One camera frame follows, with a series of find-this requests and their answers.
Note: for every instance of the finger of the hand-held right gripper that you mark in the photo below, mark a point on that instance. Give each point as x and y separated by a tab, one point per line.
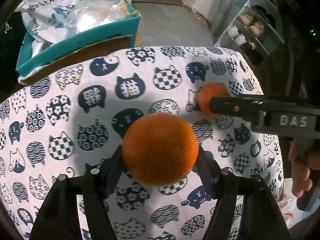
232	106

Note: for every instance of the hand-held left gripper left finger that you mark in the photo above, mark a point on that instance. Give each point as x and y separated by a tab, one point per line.
112	172

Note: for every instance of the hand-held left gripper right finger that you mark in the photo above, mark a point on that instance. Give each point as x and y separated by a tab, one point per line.
206	172

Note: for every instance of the small orange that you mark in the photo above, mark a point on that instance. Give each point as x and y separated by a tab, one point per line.
211	92

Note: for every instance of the person's right hand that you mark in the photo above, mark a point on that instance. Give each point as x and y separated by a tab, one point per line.
298	175

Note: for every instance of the white shoe rack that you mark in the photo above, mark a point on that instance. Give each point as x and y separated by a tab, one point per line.
225	33

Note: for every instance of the cat print cloth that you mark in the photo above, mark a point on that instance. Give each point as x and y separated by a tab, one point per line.
75	105

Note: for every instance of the shoe rack with shoes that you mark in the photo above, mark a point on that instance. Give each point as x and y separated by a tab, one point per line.
255	26

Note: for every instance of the pinkish crumpled plastic bag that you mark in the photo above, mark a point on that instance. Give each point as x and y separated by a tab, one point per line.
290	210

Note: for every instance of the teal box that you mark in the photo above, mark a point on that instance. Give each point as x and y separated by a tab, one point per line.
75	45

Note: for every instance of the black coat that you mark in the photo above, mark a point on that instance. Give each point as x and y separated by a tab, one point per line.
10	52

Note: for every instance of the clear plastic bag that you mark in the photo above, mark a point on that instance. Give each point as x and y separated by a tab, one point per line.
100	12

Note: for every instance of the white rice bag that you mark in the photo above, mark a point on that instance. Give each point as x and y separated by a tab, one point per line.
42	12

